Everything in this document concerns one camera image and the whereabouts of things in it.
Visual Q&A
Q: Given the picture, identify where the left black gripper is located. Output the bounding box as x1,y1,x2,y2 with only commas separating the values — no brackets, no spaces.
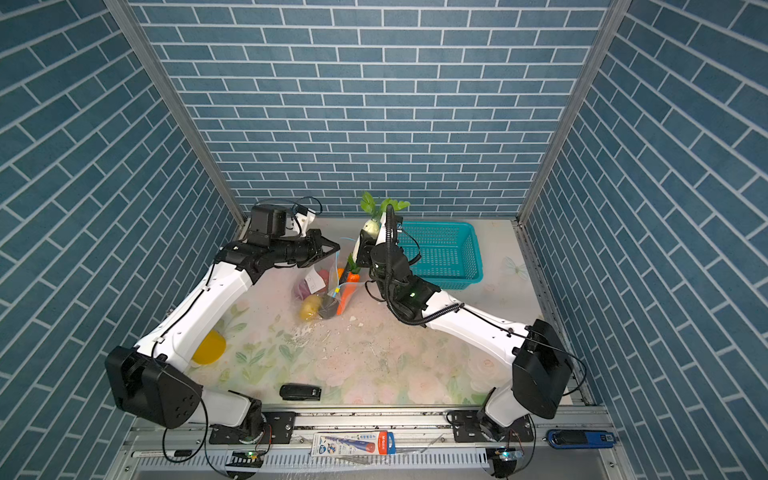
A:
268,228,340,267

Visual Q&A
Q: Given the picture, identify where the red toy pepper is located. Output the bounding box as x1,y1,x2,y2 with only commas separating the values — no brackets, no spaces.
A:
318,269,330,286

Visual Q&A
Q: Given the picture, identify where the orange toy carrot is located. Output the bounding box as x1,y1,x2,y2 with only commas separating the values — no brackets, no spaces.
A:
334,255,360,316

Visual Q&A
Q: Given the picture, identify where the purple toy onion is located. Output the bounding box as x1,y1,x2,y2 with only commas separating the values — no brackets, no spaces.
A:
293,280,313,301

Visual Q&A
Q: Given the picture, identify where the clear zip top bag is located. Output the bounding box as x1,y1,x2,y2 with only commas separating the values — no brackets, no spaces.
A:
290,238,362,322

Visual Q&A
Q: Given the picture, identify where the yellow toy potato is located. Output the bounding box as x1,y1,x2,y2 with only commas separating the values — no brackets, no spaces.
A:
299,295,323,321

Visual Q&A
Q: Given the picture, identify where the black toy avocado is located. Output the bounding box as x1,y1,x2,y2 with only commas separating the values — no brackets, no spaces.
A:
318,296,339,320

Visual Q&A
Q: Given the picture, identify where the teal plastic basket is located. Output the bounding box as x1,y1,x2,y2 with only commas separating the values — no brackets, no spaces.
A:
398,221,483,290

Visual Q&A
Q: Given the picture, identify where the green toy leaf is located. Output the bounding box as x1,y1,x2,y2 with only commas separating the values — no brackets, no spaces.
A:
360,191,410,220

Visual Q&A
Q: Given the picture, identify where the white toy garlic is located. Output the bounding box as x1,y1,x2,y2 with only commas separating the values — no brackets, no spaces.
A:
359,219,380,245

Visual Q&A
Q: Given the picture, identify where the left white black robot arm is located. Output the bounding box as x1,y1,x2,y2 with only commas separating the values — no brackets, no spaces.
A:
105,229,340,443

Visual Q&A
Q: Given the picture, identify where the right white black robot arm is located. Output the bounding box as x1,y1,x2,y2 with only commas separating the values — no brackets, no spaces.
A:
351,239,574,440

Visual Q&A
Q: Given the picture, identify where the yellow pen cup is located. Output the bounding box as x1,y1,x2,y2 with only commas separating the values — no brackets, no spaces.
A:
192,330,227,365

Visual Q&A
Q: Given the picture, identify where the black rectangular device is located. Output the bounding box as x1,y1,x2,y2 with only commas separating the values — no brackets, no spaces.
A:
279,383,322,401

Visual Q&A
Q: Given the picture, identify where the toothbrush blister package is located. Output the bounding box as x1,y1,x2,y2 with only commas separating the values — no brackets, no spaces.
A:
310,430,397,458

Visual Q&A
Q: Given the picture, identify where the black marker pen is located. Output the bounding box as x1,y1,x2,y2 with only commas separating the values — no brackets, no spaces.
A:
131,449,194,462

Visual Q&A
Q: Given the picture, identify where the blue black tool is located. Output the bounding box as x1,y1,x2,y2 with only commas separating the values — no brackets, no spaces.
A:
546,429,616,449

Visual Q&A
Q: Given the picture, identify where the aluminium mounting rail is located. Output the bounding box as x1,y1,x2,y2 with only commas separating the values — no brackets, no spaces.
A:
107,406,634,479

